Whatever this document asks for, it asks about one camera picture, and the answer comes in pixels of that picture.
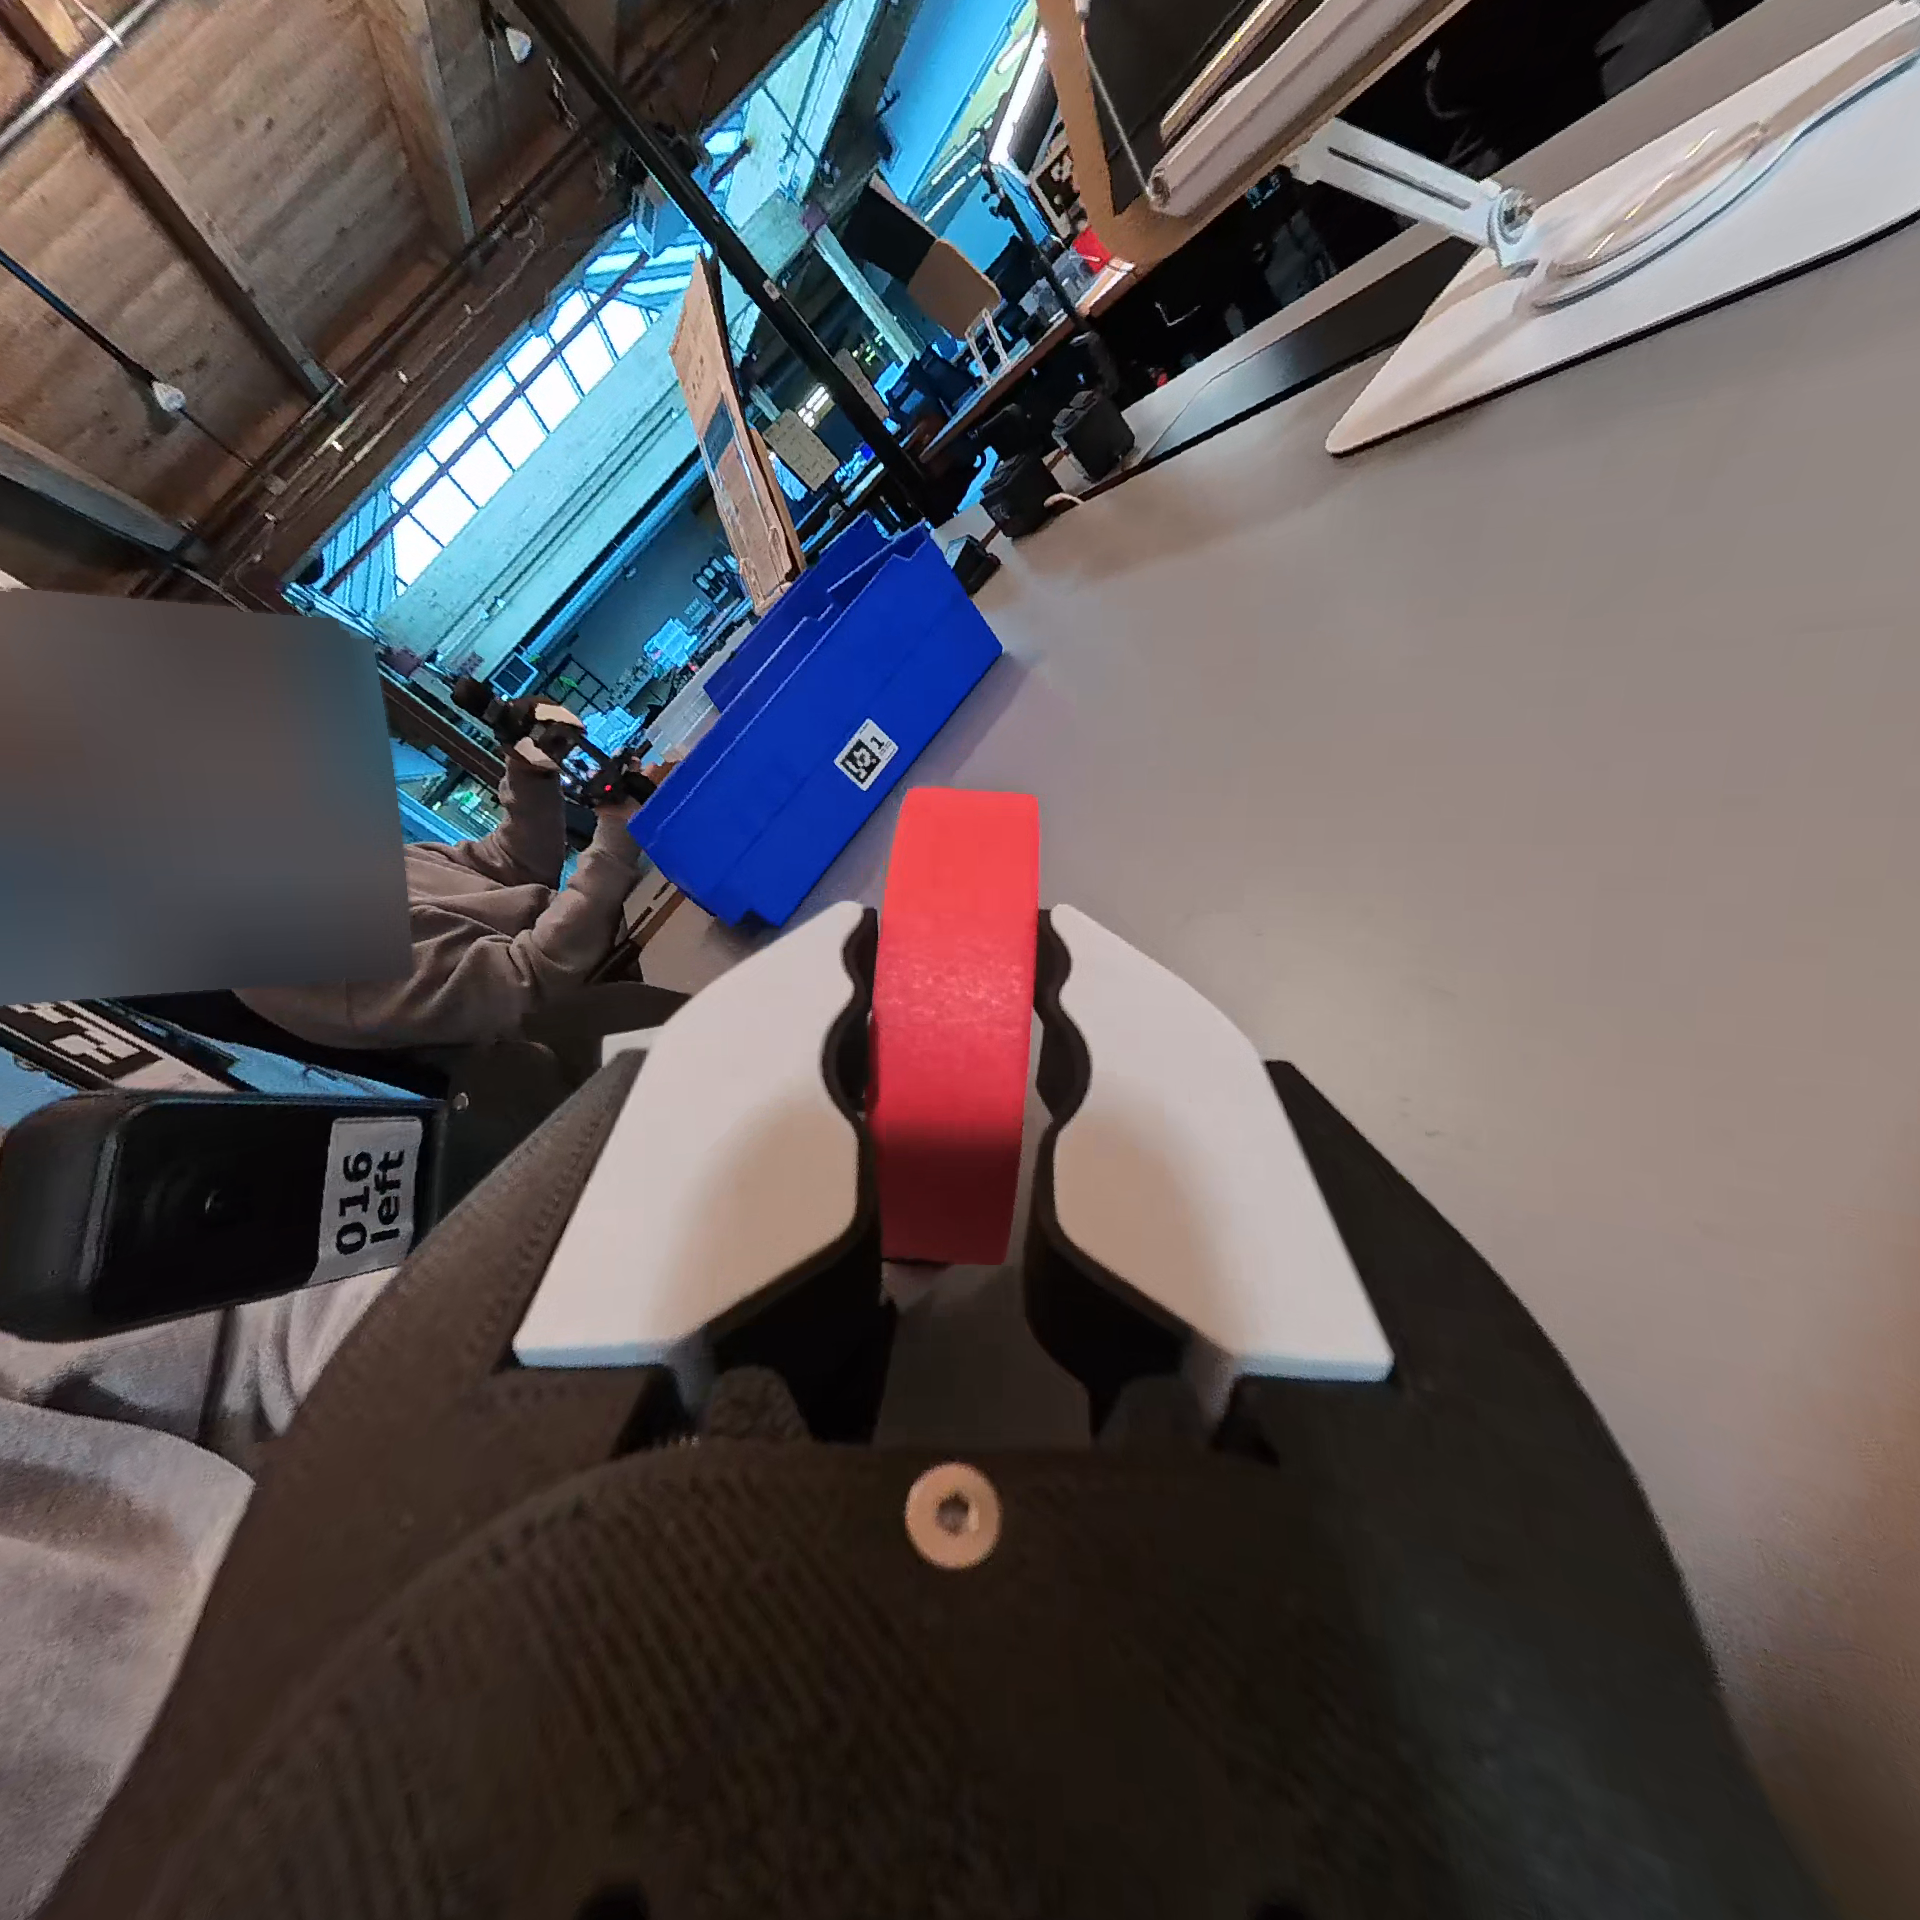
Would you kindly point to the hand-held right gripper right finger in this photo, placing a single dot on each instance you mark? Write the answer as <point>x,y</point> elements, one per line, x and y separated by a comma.
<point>1199,1185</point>

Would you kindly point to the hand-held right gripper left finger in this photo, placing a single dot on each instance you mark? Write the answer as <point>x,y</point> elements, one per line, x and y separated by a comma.
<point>706,1140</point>

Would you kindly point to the red tape roll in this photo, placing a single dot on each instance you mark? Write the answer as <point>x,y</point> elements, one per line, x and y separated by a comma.
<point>952,1021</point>

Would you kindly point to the person's grey clothing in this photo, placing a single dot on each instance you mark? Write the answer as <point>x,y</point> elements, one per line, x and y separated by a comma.
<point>104,1576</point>

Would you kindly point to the blue plastic bin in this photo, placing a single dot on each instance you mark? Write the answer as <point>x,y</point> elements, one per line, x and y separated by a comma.
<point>841,674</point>

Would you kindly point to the cardboard sign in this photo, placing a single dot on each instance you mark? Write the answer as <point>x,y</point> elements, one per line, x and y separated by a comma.
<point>738,436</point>

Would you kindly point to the black clamp base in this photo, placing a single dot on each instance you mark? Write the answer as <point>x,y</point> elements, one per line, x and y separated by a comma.
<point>1021,493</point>
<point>1096,436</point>

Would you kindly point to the black desk pad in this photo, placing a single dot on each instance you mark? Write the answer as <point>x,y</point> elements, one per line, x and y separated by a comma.
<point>1276,383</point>

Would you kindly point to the black metal pole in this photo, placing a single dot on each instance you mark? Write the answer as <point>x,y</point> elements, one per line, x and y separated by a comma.
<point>718,224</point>

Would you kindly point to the white monitor stand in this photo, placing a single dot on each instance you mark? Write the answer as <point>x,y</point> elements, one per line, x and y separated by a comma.
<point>1622,284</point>

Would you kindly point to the computer monitor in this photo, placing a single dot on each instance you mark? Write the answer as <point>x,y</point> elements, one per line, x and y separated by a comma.
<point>1185,89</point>

